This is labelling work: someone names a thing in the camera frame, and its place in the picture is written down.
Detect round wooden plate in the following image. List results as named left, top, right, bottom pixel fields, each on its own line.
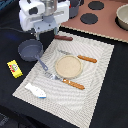
left=55, top=55, right=83, bottom=79

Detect beige bowl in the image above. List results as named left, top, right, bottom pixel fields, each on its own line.
left=116, top=4, right=128, bottom=31

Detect yellow toy box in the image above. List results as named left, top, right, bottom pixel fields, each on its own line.
left=7, top=60, right=23, bottom=78

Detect grey toy pot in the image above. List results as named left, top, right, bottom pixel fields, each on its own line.
left=69, top=0, right=81, bottom=19

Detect orange handled fork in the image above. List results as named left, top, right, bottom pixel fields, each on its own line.
left=44, top=72, right=85, bottom=90

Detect orange handled knife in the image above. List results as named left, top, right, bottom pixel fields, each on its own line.
left=58, top=50, right=97, bottom=63

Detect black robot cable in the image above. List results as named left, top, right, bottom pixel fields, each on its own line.
left=0, top=26, right=34, bottom=36

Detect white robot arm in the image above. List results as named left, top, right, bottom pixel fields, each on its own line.
left=19, top=0, right=70, bottom=34

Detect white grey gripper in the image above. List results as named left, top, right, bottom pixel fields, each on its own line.
left=19, top=0, right=70, bottom=34

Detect brown toy sausage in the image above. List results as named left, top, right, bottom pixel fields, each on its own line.
left=54, top=35, right=73, bottom=41

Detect grey toy frying pan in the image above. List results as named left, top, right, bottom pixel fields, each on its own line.
left=18, top=39, right=48, bottom=71

